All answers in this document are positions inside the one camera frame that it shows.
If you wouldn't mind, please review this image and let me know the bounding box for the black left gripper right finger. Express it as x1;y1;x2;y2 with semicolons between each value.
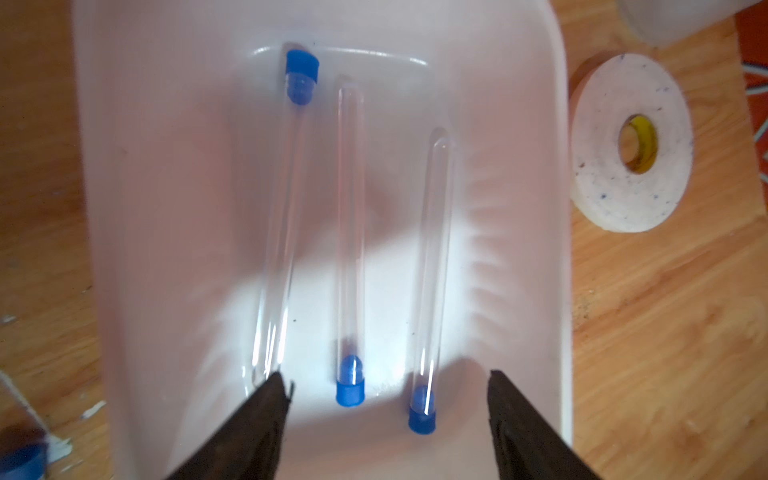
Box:
487;370;599;480

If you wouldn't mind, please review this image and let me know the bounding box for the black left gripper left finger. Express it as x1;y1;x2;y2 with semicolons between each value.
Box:
169;373;294;480

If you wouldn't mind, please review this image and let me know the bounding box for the clear test tube blue cap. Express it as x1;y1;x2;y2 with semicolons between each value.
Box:
336;82;366;408

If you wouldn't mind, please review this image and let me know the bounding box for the test tube blue cap pair-right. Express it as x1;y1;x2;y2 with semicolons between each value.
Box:
0;371;50;480

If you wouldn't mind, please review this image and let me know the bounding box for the white flat tape disc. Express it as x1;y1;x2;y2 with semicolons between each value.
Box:
570;53;694;233

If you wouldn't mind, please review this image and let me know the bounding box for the white plastic tray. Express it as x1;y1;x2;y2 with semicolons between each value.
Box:
72;1;573;479

